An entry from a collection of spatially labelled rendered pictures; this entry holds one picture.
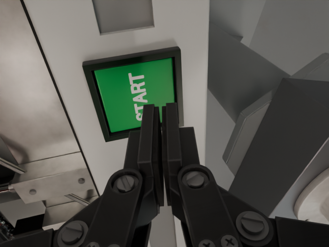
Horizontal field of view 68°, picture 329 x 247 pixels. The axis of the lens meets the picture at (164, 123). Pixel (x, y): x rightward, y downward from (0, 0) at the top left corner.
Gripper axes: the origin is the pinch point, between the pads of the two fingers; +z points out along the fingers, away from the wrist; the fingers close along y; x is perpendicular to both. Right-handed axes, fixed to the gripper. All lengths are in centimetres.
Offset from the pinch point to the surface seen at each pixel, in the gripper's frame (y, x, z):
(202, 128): 2.7, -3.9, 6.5
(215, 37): 15, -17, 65
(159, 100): -0.3, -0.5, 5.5
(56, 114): -11.0, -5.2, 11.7
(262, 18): 46, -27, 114
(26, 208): -23.9, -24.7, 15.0
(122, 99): -2.5, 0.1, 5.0
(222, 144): 31, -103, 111
